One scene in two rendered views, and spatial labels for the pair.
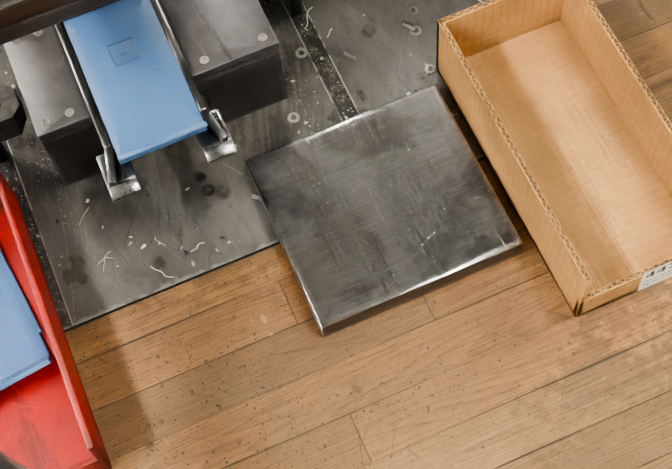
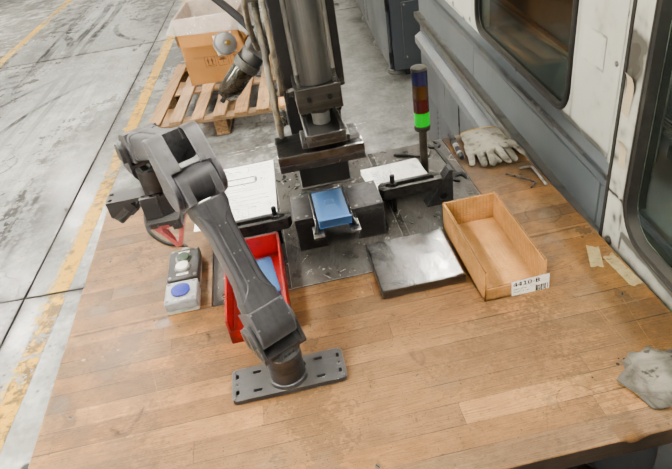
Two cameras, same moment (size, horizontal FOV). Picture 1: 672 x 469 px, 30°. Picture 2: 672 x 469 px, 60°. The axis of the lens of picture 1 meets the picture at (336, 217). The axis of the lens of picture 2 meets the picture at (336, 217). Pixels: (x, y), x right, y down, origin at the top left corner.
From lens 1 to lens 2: 0.51 m
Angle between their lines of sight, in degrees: 30
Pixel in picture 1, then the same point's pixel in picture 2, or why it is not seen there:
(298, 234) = (380, 265)
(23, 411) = not seen: hidden behind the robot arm
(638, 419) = (505, 335)
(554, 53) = (489, 225)
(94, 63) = (318, 203)
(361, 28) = (417, 216)
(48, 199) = (293, 254)
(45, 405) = not seen: hidden behind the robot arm
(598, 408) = (489, 330)
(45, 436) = not seen: hidden behind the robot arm
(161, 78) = (340, 208)
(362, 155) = (409, 245)
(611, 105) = (509, 241)
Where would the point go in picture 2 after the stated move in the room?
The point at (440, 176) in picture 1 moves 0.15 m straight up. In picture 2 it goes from (437, 253) to (434, 193)
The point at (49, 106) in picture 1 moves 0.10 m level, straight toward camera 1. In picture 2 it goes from (300, 214) to (310, 239)
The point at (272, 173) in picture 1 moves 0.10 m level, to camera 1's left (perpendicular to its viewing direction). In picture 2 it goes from (375, 248) to (329, 250)
